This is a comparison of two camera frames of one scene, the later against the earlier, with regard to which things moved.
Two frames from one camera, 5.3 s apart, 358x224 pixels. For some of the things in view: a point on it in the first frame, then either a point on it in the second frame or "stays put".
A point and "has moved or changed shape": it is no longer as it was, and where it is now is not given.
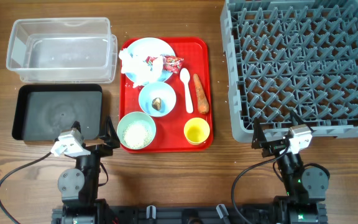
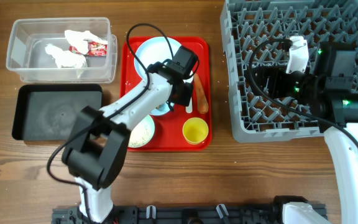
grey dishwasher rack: x=317 y=57 stays put
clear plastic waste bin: x=63 y=50 stays put
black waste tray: x=41 y=112 stays put
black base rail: x=172 y=214 stays put
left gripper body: x=101 y=151 → x=185 y=97
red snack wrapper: x=169 y=63 has moved or changed shape
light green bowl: x=137 y=130 stays put
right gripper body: x=272 y=149 → x=294 y=85
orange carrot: x=202 y=99 stays put
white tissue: x=137 y=70 → x=66 y=58
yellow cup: x=196 y=130 stays put
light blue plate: x=146 y=46 has moved or changed shape
